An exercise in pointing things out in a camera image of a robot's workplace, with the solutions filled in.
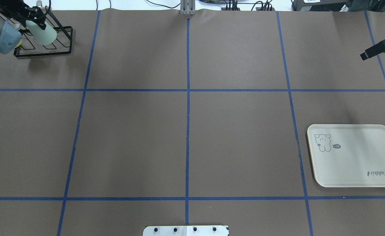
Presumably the black wire cup rack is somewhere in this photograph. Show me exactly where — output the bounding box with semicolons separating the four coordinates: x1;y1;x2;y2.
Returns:
0;0;73;58

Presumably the black device on desk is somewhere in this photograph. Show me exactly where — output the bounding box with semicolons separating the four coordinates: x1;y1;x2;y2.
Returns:
291;0;347;12

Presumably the cream rabbit print tray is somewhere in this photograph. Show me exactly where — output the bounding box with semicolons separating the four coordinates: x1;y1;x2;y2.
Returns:
307;124;385;187

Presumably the white metal base plate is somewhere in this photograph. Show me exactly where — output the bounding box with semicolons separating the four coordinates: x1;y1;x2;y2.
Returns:
143;225;230;236

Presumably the green plastic cup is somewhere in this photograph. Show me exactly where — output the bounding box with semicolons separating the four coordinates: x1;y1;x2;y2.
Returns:
26;20;57;45

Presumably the grey aluminium post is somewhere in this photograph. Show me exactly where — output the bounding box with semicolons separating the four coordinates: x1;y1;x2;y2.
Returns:
179;0;196;15

